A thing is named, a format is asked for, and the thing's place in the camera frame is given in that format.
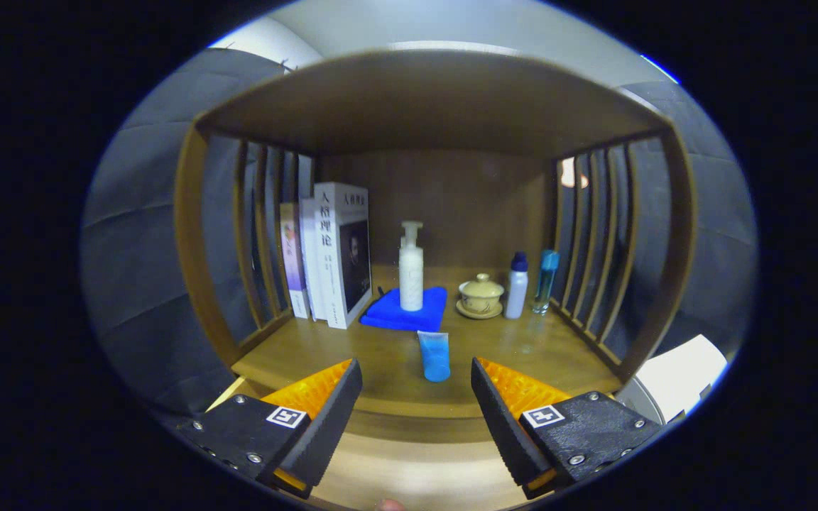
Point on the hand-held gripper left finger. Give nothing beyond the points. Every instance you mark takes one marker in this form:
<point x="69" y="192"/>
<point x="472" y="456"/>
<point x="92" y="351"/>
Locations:
<point x="331" y="419"/>

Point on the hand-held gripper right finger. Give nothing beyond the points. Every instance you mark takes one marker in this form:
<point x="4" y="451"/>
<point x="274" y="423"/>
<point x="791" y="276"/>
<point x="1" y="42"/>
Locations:
<point x="501" y="419"/>

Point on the blue squeeze tube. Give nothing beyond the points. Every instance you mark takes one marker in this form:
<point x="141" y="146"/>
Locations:
<point x="435" y="358"/>

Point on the brown wooden drawer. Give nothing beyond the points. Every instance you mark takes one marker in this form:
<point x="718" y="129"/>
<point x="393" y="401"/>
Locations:
<point x="409" y="468"/>

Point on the brown wooden countertop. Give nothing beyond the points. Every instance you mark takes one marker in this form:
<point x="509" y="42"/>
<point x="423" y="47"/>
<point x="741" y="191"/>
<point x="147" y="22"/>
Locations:
<point x="522" y="348"/>

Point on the white filing cabinet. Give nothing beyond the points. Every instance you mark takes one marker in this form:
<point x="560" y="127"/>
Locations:
<point x="686" y="369"/>

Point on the brown wooden cabinet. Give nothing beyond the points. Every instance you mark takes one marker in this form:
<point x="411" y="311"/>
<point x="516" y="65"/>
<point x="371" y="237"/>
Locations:
<point x="437" y="99"/>

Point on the beige saucer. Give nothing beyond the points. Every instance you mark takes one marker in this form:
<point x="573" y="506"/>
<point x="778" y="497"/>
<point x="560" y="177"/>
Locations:
<point x="478" y="314"/>

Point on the blue folded cloth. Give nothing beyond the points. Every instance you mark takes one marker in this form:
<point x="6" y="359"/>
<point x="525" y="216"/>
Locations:
<point x="388" y="312"/>

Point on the beige lidded tea cup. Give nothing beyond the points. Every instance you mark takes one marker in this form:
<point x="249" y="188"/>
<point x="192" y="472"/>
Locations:
<point x="481" y="292"/>

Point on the white bottle with blue cap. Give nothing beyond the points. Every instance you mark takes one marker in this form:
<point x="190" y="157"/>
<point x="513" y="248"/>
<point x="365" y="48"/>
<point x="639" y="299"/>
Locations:
<point x="516" y="287"/>

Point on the clear blue bottle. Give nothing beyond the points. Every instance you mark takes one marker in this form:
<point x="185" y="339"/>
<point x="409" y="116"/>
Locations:
<point x="544" y="280"/>

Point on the thin white book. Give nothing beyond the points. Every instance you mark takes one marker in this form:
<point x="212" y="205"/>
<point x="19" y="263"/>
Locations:
<point x="312" y="262"/>

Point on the purple paperback book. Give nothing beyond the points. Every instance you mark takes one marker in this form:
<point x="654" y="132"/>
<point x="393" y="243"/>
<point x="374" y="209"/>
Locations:
<point x="292" y="262"/>

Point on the white pump bottle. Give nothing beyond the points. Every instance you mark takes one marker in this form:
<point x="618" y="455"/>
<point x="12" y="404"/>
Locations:
<point x="411" y="277"/>

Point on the thick white and black book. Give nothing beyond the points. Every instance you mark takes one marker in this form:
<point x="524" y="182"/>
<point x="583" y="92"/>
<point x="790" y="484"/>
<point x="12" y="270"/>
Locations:
<point x="345" y="255"/>

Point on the black backdrop cloth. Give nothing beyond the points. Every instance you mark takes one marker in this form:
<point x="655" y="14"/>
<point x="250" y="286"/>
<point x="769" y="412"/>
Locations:
<point x="139" y="248"/>

